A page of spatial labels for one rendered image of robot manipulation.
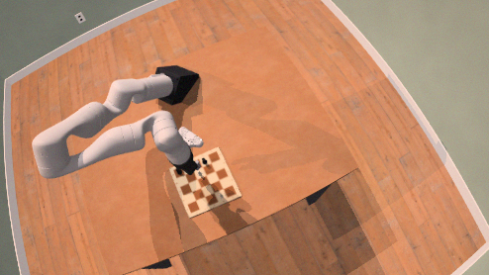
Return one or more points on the brown and cream chessboard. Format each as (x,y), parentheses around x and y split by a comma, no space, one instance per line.
(200,193)

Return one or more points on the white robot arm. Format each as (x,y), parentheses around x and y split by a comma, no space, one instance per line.
(50,147)

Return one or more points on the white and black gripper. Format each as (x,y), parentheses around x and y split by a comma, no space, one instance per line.
(186,162)

